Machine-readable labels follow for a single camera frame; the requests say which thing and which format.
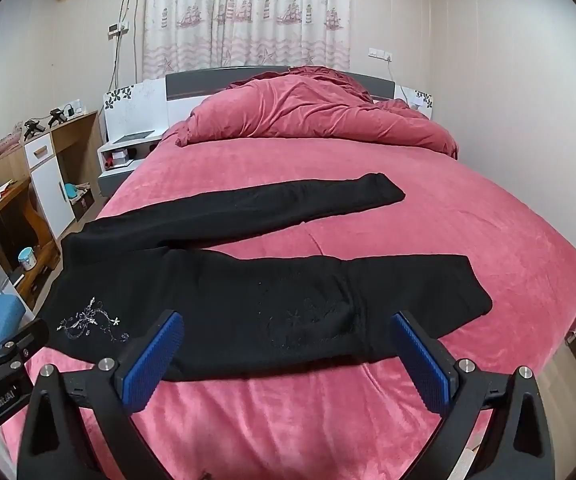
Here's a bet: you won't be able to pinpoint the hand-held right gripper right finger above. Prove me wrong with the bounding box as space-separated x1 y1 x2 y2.
389 310 556 480

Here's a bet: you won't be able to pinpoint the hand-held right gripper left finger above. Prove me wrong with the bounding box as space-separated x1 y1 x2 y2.
18 310 186 480

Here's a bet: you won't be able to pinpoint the black pants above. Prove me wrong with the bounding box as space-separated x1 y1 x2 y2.
32 172 494 383

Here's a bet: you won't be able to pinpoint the light blue box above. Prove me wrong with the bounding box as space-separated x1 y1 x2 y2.
0 286 36 323

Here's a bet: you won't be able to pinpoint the pink bed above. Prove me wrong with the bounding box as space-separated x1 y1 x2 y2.
0 122 576 480

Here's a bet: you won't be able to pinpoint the wooden cabinet with white door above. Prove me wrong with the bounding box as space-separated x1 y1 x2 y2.
0 109 106 242

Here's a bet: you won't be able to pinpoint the white grey nightstand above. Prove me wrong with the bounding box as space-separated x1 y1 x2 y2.
96 129 165 199

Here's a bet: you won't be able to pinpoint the pink duvet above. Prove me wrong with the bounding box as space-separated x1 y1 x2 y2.
175 66 459 161

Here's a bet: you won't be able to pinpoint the grey white headboard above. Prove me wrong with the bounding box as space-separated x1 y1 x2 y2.
102 65 435 143

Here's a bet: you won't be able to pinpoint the white printed curtain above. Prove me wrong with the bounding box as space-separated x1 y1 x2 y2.
140 0 356 81

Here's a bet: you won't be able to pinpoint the hanging power cable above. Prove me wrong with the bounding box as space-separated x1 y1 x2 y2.
109 0 136 92

